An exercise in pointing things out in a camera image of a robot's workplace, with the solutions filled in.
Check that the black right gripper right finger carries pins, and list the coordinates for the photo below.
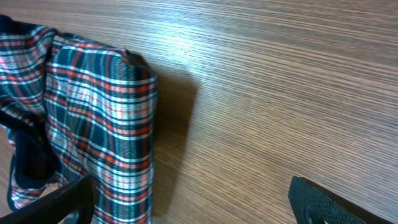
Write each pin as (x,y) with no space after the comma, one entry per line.
(313,204)

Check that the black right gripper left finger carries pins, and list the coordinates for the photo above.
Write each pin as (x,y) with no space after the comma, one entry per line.
(72,203)

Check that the plaid sleeveless dress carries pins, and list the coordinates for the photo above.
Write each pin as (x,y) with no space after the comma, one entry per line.
(73,107)

